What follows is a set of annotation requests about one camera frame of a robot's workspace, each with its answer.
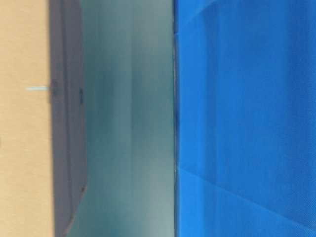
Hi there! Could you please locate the brown cardboard box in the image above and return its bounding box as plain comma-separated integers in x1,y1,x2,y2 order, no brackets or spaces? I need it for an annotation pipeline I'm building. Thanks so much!
0,0,55,237

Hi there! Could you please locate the teal green backdrop sheet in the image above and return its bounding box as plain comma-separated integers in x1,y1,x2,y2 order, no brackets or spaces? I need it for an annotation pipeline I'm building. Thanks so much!
68,0,175,237

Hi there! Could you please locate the blue table cloth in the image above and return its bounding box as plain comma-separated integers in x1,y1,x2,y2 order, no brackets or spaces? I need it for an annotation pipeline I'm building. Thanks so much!
174,0,316,237

